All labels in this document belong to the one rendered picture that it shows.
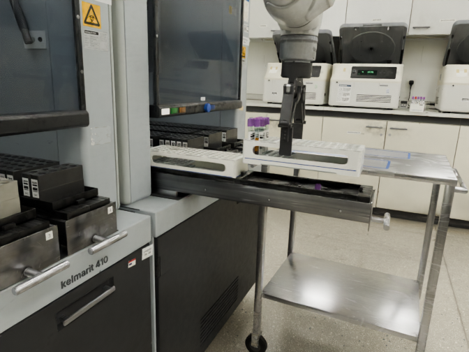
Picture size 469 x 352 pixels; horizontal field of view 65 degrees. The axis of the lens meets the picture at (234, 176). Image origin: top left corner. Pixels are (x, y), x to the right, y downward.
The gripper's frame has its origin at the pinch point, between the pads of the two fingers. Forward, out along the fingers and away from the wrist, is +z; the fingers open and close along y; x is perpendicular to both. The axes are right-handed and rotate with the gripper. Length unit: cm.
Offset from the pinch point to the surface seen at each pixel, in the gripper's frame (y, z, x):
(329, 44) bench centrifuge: 254, -51, 36
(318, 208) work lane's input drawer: -6.7, 14.2, -9.6
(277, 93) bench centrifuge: 230, -8, 74
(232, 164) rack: -5.0, 6.3, 14.5
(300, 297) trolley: 32, 64, 0
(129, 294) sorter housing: -30, 35, 29
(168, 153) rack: -5.0, 5.4, 34.5
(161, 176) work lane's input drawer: -6.7, 12.0, 35.8
